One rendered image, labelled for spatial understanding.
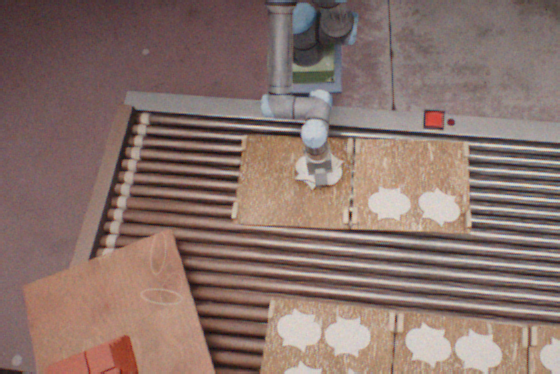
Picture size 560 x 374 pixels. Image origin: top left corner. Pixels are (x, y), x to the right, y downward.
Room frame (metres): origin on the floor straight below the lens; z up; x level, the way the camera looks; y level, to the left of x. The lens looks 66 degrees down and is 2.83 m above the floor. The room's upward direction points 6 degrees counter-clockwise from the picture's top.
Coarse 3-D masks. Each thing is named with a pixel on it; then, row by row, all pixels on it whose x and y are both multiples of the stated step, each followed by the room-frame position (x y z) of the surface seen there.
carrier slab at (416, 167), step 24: (360, 144) 0.93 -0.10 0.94; (384, 144) 0.92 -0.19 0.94; (408, 144) 0.91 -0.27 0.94; (432, 144) 0.90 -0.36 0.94; (456, 144) 0.89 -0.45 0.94; (360, 168) 0.84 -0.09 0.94; (384, 168) 0.82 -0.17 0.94; (408, 168) 0.81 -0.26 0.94; (432, 168) 0.80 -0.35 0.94; (456, 168) 0.79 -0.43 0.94; (360, 192) 0.74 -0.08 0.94; (408, 192) 0.72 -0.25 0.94; (456, 192) 0.70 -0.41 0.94; (360, 216) 0.65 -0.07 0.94; (408, 216) 0.63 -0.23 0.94
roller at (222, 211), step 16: (144, 208) 0.78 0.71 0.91; (160, 208) 0.77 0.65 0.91; (176, 208) 0.77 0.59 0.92; (192, 208) 0.76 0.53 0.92; (208, 208) 0.75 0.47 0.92; (224, 208) 0.74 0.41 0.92; (480, 240) 0.53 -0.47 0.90; (496, 240) 0.52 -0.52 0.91; (512, 240) 0.51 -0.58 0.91; (528, 240) 0.51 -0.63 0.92; (544, 240) 0.50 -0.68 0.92
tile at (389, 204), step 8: (384, 192) 0.73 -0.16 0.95; (392, 192) 0.72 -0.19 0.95; (368, 200) 0.70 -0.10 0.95; (376, 200) 0.70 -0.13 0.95; (384, 200) 0.70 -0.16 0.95; (392, 200) 0.69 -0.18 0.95; (400, 200) 0.69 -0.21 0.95; (408, 200) 0.69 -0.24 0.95; (376, 208) 0.67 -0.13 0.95; (384, 208) 0.67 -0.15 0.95; (392, 208) 0.66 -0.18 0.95; (400, 208) 0.66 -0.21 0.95; (408, 208) 0.66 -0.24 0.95; (384, 216) 0.64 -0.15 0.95; (392, 216) 0.64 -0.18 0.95
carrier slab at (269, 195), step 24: (264, 144) 0.98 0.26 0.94; (288, 144) 0.96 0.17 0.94; (336, 144) 0.94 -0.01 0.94; (240, 168) 0.89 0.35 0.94; (264, 168) 0.88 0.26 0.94; (288, 168) 0.87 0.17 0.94; (240, 192) 0.79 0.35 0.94; (264, 192) 0.78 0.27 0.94; (288, 192) 0.77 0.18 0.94; (312, 192) 0.76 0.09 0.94; (336, 192) 0.75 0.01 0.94; (240, 216) 0.70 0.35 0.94; (264, 216) 0.69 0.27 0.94; (288, 216) 0.68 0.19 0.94; (312, 216) 0.67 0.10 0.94; (336, 216) 0.66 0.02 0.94
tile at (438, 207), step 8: (432, 192) 0.71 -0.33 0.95; (440, 192) 0.70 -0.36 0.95; (424, 200) 0.68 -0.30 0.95; (432, 200) 0.68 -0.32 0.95; (440, 200) 0.67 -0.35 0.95; (448, 200) 0.67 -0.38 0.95; (424, 208) 0.65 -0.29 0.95; (432, 208) 0.65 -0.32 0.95; (440, 208) 0.65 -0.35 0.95; (448, 208) 0.64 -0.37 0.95; (456, 208) 0.64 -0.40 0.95; (424, 216) 0.62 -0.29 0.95; (432, 216) 0.62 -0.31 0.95; (440, 216) 0.62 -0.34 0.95; (448, 216) 0.61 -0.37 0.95; (456, 216) 0.61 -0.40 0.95; (440, 224) 0.59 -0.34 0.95
